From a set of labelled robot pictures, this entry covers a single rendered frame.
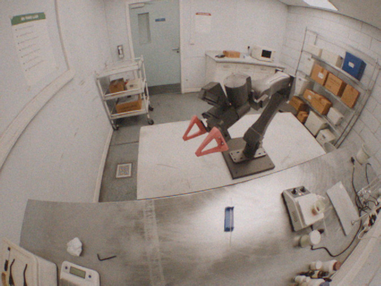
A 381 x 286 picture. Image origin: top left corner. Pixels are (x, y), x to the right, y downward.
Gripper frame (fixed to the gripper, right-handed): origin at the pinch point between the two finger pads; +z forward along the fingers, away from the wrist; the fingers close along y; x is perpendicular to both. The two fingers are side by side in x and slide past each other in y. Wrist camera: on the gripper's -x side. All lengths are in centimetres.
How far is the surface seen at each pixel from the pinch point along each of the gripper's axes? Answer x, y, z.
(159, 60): -26, -265, -60
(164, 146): 13.9, -35.4, 10.5
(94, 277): 9, 17, 57
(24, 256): -15, 15, 78
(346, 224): 66, 50, -38
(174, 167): 18.6, -21.3, 11.5
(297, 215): 41, 24, -16
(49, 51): -99, -93, 46
